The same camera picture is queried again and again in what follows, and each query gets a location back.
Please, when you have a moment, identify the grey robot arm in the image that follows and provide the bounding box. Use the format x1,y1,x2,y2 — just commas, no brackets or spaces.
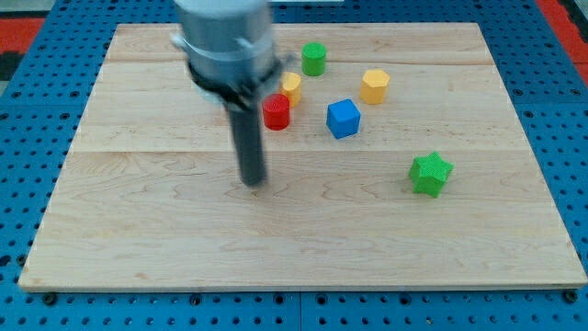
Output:
173,0,283,107

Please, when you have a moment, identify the blue cube block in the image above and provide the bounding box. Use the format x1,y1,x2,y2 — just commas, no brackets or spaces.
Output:
326,99,361,140

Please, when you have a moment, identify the yellow hexagon block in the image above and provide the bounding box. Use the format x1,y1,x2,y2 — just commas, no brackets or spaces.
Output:
359,69,390,105

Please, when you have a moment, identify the red cylinder block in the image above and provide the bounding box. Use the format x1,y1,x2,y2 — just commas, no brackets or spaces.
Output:
262,94,290,131

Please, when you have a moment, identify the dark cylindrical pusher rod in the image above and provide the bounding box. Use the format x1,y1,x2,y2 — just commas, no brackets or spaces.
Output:
226,103,266,187

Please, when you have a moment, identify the yellow cylinder block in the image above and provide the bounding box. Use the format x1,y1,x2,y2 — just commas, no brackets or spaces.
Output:
279,72,302,108

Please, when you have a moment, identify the light wooden board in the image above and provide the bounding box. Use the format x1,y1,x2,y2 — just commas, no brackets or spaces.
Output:
18,23,587,292

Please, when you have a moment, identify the green cylinder block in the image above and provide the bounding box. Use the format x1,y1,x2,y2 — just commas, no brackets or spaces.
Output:
301,42,327,76

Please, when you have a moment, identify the green star block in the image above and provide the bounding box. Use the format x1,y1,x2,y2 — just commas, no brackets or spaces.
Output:
409,152,454,198

